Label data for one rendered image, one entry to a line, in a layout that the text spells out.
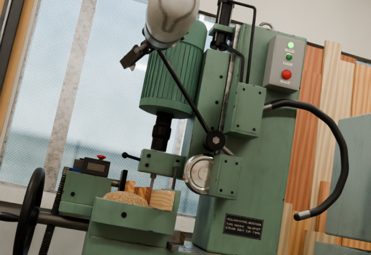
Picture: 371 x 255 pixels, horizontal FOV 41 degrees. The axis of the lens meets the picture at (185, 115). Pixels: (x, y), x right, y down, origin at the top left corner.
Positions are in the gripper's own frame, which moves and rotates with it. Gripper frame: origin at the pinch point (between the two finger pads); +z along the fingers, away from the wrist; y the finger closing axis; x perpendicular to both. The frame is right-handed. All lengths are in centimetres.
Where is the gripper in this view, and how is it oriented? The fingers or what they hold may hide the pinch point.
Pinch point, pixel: (151, 53)
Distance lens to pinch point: 137.2
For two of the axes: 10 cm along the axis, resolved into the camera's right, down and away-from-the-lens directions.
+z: -1.9, 1.4, 9.7
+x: -5.2, -8.5, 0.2
